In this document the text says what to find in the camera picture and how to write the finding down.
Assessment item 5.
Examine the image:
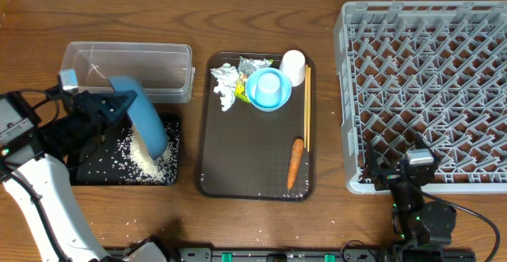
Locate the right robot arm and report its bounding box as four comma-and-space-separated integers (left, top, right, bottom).
366, 136, 456, 261

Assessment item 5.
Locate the orange carrot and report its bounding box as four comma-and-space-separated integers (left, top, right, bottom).
287, 138, 304, 190

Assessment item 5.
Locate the pile of white rice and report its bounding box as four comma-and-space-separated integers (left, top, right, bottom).
113, 123, 180, 185

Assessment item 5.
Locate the black waste tray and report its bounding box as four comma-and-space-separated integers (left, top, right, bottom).
69, 114, 181, 185

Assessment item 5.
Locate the clear plastic bin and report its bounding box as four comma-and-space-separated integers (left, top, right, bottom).
61, 41, 195, 104

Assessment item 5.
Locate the crumpled white paper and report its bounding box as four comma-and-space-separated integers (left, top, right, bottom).
211, 63, 239, 112

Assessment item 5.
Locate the grey dishwasher rack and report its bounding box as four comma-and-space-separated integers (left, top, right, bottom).
333, 1, 506, 195

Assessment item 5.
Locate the light blue bowl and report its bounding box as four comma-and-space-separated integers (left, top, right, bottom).
246, 67, 292, 112

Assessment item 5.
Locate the blue plastic plate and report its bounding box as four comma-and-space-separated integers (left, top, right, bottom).
109, 76, 168, 160

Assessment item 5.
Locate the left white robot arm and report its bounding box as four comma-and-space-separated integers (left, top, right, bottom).
1, 91, 136, 261

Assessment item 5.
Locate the crumpled foil snack wrapper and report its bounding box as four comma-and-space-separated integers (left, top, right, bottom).
234, 56, 273, 103

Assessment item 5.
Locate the left wooden chopstick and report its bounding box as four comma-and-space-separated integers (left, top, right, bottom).
303, 64, 309, 149

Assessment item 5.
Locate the light blue cup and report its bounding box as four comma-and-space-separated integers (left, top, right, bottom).
255, 72, 281, 108

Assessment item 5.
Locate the white cup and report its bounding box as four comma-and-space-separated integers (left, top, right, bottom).
280, 50, 306, 87

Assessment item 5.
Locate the brown serving tray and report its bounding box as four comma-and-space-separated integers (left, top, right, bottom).
196, 74, 316, 202

